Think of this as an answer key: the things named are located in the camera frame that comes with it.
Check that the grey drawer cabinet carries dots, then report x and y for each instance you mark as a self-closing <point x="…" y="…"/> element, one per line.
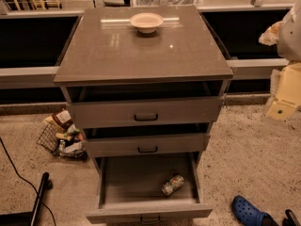
<point x="108" y="60"/>

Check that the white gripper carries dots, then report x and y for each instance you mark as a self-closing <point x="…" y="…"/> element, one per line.
<point x="290" y="39"/>

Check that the black shoe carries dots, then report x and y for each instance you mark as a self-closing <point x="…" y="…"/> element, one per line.
<point x="291" y="219"/>

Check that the wire basket of snacks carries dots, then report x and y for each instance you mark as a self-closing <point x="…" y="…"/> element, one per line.
<point x="61" y="138"/>

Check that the black bar stand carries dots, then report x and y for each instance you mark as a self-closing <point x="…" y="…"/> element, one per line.
<point x="28" y="218"/>

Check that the blue croc shoe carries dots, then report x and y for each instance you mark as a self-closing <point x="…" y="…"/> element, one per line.
<point x="249" y="215"/>

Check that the grey middle drawer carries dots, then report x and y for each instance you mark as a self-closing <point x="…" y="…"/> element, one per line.
<point x="121" y="146"/>

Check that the grey drawer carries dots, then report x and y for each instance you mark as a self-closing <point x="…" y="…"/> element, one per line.
<point x="130" y="189"/>
<point x="145" y="112"/>
<point x="121" y="146"/>

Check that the grey horizontal rail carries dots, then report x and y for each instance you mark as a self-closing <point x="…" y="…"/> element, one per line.
<point x="42" y="77"/>

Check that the grey bottom drawer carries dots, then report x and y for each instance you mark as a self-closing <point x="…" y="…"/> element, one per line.
<point x="130" y="189"/>

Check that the grey top drawer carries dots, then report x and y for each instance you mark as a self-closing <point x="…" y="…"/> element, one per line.
<point x="145" y="112"/>

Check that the white ceramic bowl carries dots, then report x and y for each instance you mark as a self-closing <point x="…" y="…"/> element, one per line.
<point x="146" y="22"/>

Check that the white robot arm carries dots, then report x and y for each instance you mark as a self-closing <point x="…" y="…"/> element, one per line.
<point x="286" y="35"/>

